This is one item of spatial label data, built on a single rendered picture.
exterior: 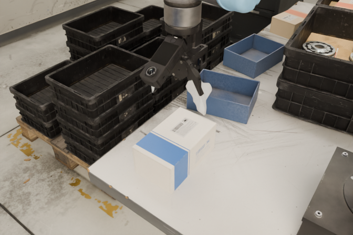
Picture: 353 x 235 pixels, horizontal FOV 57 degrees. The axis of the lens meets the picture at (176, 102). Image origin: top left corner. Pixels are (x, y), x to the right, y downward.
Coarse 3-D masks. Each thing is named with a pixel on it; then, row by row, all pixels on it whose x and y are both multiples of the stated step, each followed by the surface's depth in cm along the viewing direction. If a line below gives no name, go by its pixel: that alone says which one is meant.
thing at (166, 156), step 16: (176, 112) 89; (192, 112) 89; (160, 128) 84; (176, 128) 84; (192, 128) 84; (208, 128) 84; (144, 144) 79; (160, 144) 79; (176, 144) 79; (192, 144) 79; (208, 144) 86; (144, 160) 78; (160, 160) 75; (176, 160) 75; (192, 160) 81; (144, 176) 82; (160, 176) 77; (176, 176) 77
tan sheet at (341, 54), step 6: (312, 36) 119; (318, 36) 119; (324, 36) 119; (330, 42) 115; (336, 42) 115; (342, 42) 115; (348, 42) 115; (336, 48) 112; (342, 48) 112; (348, 48) 112; (342, 54) 108; (348, 54) 108
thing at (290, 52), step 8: (312, 8) 114; (328, 8) 115; (336, 8) 114; (304, 24) 103; (296, 32) 99; (288, 40) 94; (288, 48) 90; (296, 48) 90; (288, 56) 91; (296, 56) 90; (304, 56) 89; (312, 56) 87; (320, 56) 86; (328, 56) 86; (320, 64) 87; (328, 64) 86; (336, 64) 85; (344, 64) 84; (352, 64) 83; (352, 72) 84
